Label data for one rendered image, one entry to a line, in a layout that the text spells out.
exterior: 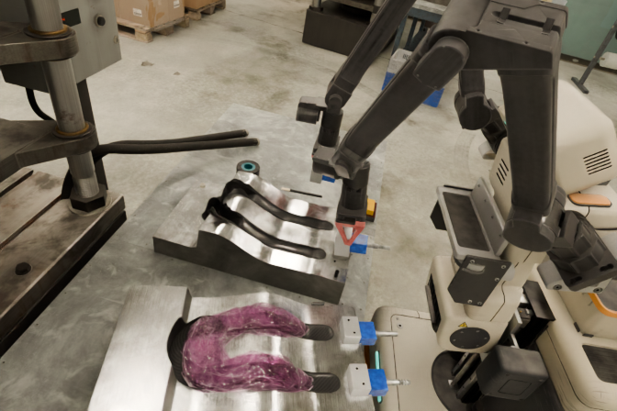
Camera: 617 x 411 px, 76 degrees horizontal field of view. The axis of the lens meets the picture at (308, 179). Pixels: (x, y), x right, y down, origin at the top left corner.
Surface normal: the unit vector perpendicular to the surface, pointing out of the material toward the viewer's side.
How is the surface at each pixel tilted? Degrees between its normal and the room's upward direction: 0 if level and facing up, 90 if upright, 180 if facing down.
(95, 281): 0
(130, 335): 0
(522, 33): 27
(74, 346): 0
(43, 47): 90
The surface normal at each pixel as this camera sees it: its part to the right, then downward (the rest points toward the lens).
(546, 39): -0.09, -0.49
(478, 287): -0.08, 0.60
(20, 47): 0.63, 0.55
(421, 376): 0.15, -0.78
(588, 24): -0.40, 0.50
